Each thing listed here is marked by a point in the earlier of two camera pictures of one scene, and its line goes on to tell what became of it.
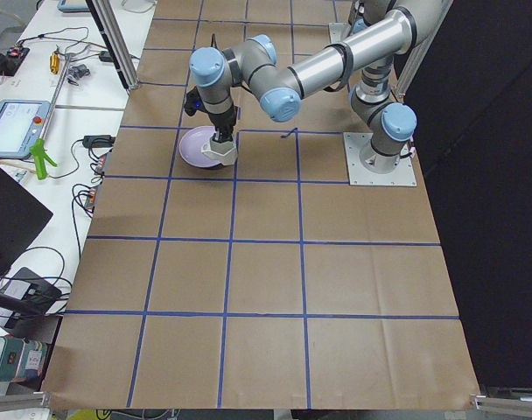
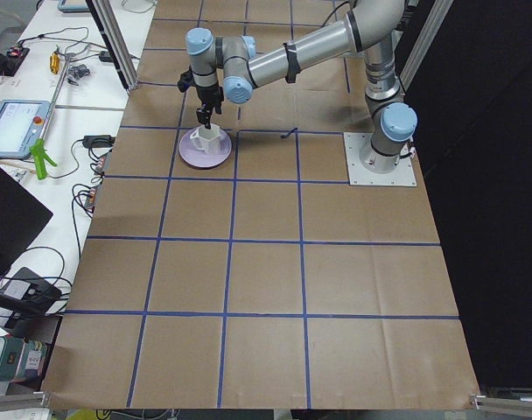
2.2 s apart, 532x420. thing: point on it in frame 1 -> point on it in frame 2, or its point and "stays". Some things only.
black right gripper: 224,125 -> 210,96
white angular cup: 222,152 -> 207,139
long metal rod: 55,96 stays
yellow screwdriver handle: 54,62 stays
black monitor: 13,214 stays
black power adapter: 98,141 stays
